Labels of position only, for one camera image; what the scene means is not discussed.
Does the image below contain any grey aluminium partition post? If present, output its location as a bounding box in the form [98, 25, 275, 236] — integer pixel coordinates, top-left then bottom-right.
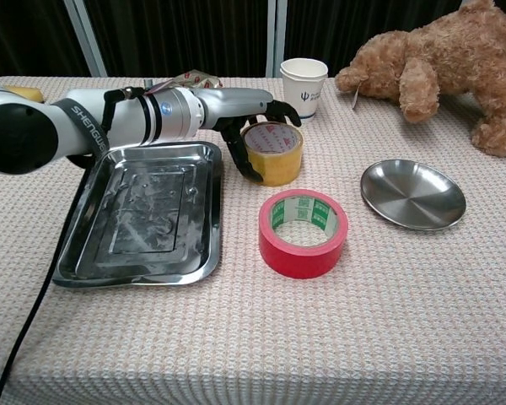
[266, 0, 288, 78]
[62, 0, 109, 78]

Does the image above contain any brown teddy bear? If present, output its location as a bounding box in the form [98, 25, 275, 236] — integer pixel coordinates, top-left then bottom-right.
[334, 0, 506, 158]

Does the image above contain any black pleated curtain panel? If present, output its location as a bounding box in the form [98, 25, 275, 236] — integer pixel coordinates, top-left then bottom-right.
[284, 0, 473, 79]
[0, 0, 90, 82]
[83, 0, 276, 78]

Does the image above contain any round steel plate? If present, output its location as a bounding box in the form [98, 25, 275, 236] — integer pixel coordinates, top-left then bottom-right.
[359, 159, 467, 231]

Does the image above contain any red tape roll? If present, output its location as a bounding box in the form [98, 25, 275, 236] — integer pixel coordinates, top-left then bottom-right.
[258, 188, 349, 280]

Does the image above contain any silver foil snack packet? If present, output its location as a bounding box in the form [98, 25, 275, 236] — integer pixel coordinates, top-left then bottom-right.
[151, 70, 223, 92]

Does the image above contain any yellow transparent tape roll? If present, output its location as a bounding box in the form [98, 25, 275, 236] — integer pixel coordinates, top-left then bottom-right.
[240, 121, 304, 187]

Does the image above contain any yellow sponge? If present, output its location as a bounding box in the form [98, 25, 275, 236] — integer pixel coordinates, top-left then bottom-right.
[3, 84, 46, 104]

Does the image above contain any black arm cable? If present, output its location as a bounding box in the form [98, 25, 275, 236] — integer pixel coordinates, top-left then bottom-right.
[0, 156, 110, 405]

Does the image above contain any rectangular steel tray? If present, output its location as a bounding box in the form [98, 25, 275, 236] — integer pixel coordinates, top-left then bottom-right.
[52, 141, 223, 289]

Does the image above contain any beige woven tablecloth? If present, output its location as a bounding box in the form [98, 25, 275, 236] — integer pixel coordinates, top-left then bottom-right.
[0, 75, 506, 405]

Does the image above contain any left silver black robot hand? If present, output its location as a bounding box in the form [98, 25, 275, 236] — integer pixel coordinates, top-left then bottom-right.
[196, 87, 303, 183]

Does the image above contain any white paper cup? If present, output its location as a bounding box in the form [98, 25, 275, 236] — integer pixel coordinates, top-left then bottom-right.
[279, 57, 329, 123]

